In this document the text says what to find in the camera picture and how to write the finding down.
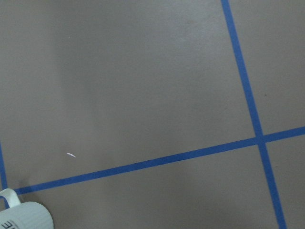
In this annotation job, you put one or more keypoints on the white mug grey inside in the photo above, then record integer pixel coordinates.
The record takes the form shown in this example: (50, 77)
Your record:
(27, 215)

